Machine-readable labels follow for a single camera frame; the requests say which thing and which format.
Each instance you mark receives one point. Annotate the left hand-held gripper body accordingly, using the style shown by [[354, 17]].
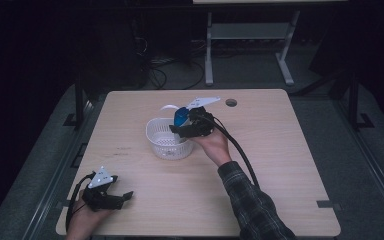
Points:
[[100, 195]]

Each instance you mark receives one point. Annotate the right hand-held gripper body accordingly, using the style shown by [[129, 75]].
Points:
[[200, 125]]

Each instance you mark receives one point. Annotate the white plastic basket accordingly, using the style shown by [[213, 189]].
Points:
[[166, 143]]

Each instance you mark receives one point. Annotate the person's right hand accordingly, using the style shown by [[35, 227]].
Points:
[[215, 146]]

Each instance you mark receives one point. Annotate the person's left hand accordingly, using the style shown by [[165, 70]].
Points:
[[85, 220]]

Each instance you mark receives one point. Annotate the white curved paper strip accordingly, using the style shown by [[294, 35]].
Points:
[[170, 107]]

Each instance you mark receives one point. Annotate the black metal stand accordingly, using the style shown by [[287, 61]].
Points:
[[79, 103], [354, 100]]

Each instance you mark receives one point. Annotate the grey metal floor rail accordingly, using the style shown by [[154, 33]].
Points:
[[60, 173], [373, 173]]

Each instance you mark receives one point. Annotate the grey metal frame table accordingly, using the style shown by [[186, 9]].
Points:
[[246, 31]]

